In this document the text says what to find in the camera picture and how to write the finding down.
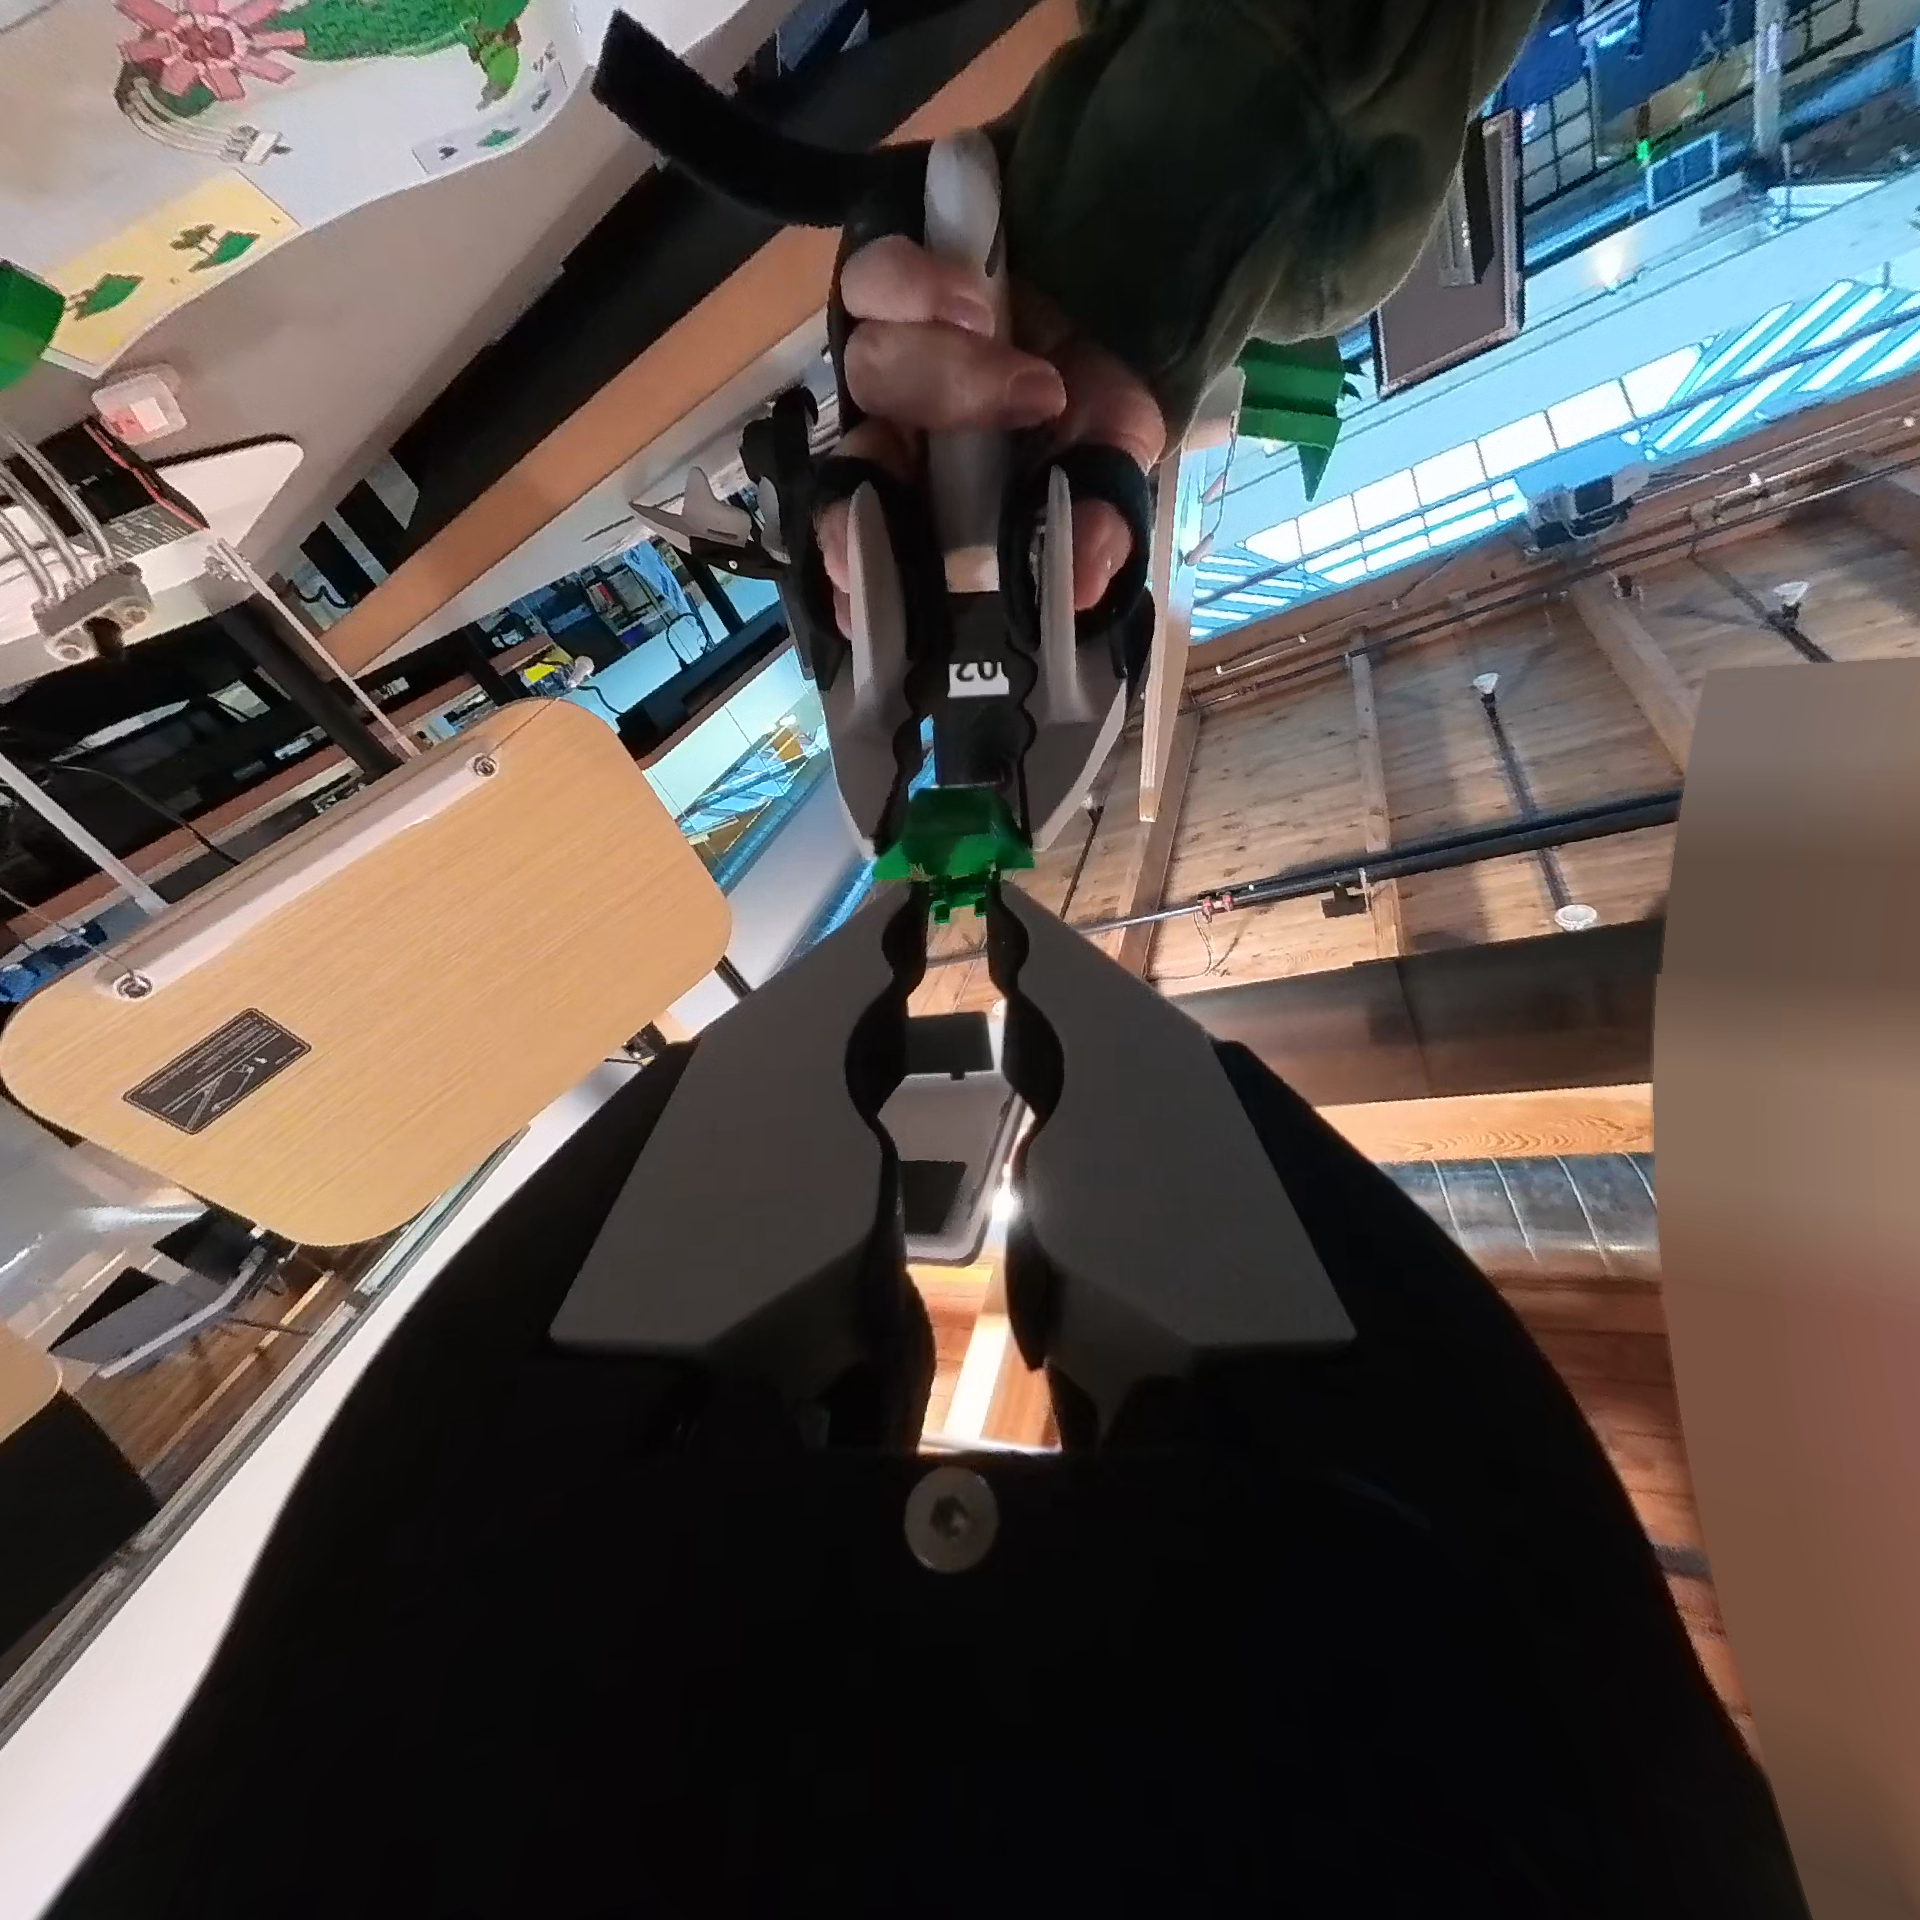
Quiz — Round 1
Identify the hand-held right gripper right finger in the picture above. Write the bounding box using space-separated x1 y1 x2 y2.
983 885 1360 1424

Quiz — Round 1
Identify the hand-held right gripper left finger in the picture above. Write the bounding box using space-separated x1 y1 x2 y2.
548 885 920 1419

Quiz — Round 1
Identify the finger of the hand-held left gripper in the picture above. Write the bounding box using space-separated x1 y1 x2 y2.
1013 464 1155 855
824 481 943 864

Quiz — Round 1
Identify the small green lego assembly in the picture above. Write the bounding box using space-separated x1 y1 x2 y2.
872 787 1038 923

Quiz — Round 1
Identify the green spiky lego model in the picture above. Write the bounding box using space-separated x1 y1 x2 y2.
1236 336 1368 500

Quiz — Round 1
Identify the lego instruction booklet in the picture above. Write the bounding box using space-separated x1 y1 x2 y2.
0 0 588 377

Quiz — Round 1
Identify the person's left hand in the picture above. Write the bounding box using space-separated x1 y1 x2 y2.
830 231 1168 647

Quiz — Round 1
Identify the white slanted bar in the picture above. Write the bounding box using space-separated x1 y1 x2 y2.
1135 373 1247 823

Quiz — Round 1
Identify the wooden table underside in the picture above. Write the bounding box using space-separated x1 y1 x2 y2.
0 698 736 1251

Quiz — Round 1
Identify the black ceiling pipe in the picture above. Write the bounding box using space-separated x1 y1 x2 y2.
1079 792 1685 940

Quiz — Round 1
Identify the dark framed panel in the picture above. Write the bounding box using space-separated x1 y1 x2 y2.
1371 112 1526 400

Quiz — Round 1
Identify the black box with red stripe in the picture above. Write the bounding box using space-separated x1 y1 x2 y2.
36 420 213 531

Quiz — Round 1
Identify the silver ventilation duct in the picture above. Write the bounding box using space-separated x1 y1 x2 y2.
1376 1155 1667 1280

